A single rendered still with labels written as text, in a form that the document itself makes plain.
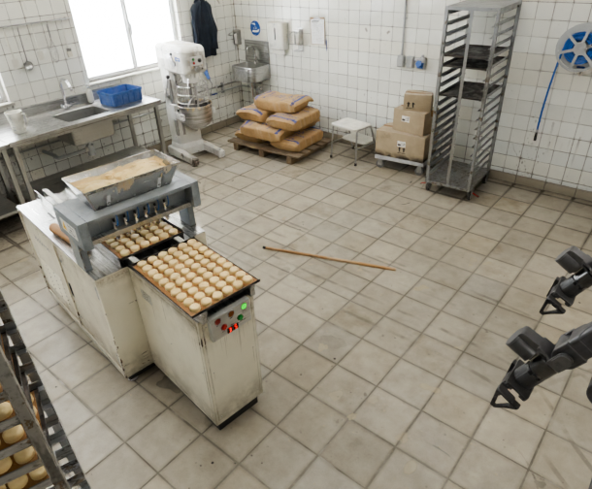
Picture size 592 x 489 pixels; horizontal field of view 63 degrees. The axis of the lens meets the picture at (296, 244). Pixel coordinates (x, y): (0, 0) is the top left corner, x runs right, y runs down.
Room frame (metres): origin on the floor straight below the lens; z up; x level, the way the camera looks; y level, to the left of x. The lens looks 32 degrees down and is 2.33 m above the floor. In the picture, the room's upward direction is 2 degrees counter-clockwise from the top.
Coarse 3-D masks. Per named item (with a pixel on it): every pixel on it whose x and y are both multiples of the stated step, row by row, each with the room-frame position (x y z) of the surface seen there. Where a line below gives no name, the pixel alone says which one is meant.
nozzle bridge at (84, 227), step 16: (176, 176) 2.67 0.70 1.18; (160, 192) 2.44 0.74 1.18; (176, 192) 2.58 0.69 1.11; (192, 192) 2.56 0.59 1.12; (64, 208) 2.30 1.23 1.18; (80, 208) 2.29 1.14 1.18; (112, 208) 2.28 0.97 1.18; (128, 208) 2.29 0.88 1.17; (160, 208) 2.50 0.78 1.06; (176, 208) 2.51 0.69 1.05; (192, 208) 2.66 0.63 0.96; (64, 224) 2.25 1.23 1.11; (80, 224) 2.11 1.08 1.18; (96, 224) 2.24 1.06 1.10; (112, 224) 2.30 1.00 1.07; (128, 224) 2.33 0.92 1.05; (144, 224) 2.37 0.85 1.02; (192, 224) 2.65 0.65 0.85; (80, 240) 2.12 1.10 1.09; (96, 240) 2.18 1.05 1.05; (80, 256) 2.19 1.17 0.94
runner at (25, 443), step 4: (44, 432) 0.86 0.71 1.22; (24, 440) 0.81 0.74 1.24; (28, 440) 0.82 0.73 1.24; (16, 444) 0.80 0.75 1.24; (20, 444) 0.81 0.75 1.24; (24, 444) 0.81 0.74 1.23; (28, 444) 0.82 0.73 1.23; (4, 448) 0.79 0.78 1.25; (8, 448) 0.79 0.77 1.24; (12, 448) 0.80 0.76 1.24; (16, 448) 0.80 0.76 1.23; (20, 448) 0.81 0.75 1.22; (24, 448) 0.81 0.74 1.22; (0, 452) 0.78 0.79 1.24; (4, 452) 0.79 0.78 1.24; (8, 452) 0.79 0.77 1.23; (12, 452) 0.80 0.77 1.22; (16, 452) 0.80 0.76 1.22; (0, 456) 0.78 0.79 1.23; (4, 456) 0.79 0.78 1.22; (8, 456) 0.79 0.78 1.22
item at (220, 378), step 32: (160, 320) 2.03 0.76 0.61; (192, 320) 1.76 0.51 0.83; (160, 352) 2.11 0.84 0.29; (192, 352) 1.80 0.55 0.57; (224, 352) 1.80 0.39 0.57; (256, 352) 1.94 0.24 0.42; (192, 384) 1.86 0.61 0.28; (224, 384) 1.78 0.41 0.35; (256, 384) 1.92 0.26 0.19; (224, 416) 1.76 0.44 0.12
